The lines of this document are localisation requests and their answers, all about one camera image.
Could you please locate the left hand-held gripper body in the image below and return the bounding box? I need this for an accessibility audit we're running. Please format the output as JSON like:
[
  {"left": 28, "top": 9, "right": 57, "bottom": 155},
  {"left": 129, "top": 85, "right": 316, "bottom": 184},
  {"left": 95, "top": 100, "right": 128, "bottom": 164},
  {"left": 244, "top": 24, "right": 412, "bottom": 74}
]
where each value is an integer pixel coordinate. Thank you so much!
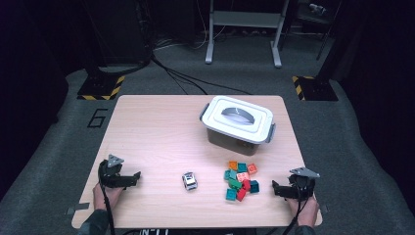
[{"left": 98, "top": 154, "right": 125, "bottom": 190}]

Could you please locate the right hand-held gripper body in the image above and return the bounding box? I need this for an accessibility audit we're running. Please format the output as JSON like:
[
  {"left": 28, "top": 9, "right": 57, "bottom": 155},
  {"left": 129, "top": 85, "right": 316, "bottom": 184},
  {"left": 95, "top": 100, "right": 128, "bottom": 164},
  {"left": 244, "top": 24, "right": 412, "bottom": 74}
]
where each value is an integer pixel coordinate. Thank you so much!
[{"left": 287, "top": 166, "right": 321, "bottom": 202}]

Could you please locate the pile of coloured toy blocks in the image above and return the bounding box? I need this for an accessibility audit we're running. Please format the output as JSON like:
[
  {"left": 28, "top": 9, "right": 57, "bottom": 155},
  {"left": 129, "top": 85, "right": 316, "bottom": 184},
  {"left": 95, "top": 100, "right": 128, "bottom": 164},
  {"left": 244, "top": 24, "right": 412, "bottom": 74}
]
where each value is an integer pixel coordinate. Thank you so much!
[{"left": 223, "top": 161, "right": 260, "bottom": 203}]

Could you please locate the small white toy car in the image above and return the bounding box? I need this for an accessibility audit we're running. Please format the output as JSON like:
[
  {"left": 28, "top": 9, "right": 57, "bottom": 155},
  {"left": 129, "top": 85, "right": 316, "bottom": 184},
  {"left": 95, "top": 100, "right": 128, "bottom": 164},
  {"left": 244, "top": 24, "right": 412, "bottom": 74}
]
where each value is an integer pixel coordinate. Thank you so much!
[{"left": 181, "top": 171, "right": 199, "bottom": 192}]

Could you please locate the brown translucent storage box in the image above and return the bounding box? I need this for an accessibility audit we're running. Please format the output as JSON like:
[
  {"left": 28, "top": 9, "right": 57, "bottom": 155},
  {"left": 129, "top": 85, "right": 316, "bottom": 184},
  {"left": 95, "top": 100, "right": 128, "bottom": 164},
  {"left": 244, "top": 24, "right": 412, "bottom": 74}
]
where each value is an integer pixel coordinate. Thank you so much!
[{"left": 199, "top": 103, "right": 277, "bottom": 157}]

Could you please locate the white lid with grey handle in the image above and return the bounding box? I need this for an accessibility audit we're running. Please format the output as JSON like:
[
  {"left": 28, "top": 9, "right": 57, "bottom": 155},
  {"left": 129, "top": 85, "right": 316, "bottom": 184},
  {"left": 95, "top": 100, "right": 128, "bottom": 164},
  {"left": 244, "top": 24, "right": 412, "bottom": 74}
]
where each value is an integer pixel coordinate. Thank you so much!
[{"left": 201, "top": 95, "right": 274, "bottom": 145}]

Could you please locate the person's left hand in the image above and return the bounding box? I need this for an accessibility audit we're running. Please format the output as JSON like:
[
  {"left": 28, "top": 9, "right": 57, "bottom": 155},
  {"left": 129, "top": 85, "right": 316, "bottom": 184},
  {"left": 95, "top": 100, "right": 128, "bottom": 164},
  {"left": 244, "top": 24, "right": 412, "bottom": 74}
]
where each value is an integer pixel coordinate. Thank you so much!
[{"left": 92, "top": 182, "right": 125, "bottom": 212}]

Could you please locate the person's right hand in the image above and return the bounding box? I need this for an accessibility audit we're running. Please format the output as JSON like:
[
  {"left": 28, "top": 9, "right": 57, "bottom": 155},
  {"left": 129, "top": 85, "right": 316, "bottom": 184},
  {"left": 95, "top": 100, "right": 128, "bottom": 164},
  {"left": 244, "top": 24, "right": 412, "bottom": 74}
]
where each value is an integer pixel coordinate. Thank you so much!
[{"left": 287, "top": 194, "right": 320, "bottom": 228}]

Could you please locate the black label with white print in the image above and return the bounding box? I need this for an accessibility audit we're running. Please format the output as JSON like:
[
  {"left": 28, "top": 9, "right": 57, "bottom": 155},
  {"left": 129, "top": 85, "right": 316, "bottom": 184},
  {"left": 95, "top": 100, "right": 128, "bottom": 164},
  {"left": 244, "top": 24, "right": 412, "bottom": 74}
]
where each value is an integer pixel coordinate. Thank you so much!
[{"left": 139, "top": 228, "right": 169, "bottom": 235}]

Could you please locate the black base with hazard stripes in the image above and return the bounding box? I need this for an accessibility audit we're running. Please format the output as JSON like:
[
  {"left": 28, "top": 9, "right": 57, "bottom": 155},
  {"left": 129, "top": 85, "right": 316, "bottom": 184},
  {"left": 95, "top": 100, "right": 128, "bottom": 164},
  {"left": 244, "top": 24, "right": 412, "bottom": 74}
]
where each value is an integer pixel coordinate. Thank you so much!
[
  {"left": 76, "top": 75, "right": 126, "bottom": 101},
  {"left": 292, "top": 75, "right": 340, "bottom": 102}
]

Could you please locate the black cabinet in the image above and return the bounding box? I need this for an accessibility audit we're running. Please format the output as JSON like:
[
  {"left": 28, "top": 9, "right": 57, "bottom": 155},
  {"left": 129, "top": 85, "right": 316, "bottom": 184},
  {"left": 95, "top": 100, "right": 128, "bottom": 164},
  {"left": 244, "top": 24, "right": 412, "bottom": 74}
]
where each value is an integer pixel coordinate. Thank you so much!
[{"left": 81, "top": 0, "right": 153, "bottom": 65}]

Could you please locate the small grey device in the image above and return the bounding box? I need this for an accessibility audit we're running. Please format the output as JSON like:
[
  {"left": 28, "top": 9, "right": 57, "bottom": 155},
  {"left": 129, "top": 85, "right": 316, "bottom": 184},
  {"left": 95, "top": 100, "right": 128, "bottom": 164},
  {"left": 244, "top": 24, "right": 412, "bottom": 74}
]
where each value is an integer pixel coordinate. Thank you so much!
[{"left": 307, "top": 2, "right": 327, "bottom": 16}]

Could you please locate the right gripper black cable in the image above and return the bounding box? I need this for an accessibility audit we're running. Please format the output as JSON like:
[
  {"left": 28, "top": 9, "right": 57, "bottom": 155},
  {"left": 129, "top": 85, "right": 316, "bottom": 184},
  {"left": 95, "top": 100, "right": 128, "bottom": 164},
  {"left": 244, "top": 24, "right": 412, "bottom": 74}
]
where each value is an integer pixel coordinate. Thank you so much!
[{"left": 282, "top": 182, "right": 309, "bottom": 235}]

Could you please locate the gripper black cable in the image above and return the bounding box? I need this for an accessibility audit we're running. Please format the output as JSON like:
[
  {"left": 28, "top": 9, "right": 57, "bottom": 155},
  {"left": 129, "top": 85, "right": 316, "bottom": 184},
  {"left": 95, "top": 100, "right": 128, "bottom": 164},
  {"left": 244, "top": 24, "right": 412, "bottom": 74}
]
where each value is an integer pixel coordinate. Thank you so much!
[
  {"left": 97, "top": 161, "right": 115, "bottom": 235},
  {"left": 282, "top": 182, "right": 309, "bottom": 235}
]

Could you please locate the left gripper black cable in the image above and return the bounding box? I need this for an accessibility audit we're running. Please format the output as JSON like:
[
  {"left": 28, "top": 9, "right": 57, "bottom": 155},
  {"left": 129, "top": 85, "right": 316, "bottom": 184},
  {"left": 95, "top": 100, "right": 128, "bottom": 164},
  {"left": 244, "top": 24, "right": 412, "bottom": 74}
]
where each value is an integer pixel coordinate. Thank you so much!
[{"left": 97, "top": 161, "right": 115, "bottom": 235}]

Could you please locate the black floor cable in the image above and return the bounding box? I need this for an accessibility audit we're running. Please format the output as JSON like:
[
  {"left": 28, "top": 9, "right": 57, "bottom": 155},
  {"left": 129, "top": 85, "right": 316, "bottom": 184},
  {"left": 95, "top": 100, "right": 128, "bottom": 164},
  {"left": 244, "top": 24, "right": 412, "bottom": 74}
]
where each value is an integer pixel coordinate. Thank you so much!
[
  {"left": 150, "top": 56, "right": 253, "bottom": 96},
  {"left": 162, "top": 67, "right": 208, "bottom": 96}
]

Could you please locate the white floor cable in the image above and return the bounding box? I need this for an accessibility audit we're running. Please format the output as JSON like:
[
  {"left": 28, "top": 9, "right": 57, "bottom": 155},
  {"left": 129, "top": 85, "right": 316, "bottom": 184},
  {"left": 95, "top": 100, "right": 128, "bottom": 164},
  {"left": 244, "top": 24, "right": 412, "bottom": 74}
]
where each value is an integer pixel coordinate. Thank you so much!
[{"left": 153, "top": 30, "right": 209, "bottom": 52}]

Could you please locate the white metal table frame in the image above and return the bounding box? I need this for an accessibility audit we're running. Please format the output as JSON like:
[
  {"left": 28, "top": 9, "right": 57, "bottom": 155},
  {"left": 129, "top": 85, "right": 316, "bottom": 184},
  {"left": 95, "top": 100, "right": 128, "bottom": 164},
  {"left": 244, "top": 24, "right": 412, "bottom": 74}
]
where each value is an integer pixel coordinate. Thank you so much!
[{"left": 205, "top": 0, "right": 291, "bottom": 69}]

